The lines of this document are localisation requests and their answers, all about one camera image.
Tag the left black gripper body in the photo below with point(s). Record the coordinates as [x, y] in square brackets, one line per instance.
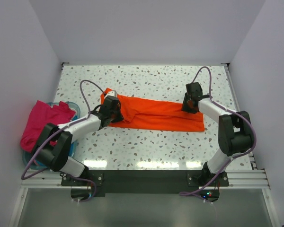
[117, 114]

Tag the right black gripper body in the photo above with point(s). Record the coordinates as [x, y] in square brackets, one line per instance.
[188, 107]

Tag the orange t shirt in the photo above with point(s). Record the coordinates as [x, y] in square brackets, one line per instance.
[139, 113]

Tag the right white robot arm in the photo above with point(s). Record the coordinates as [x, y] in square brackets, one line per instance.
[235, 135]

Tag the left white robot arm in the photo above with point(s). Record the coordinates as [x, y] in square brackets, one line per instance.
[77, 129]

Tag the pink t shirt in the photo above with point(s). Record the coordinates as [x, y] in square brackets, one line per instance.
[40, 115]

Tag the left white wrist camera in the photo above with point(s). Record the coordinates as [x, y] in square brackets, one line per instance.
[112, 93]

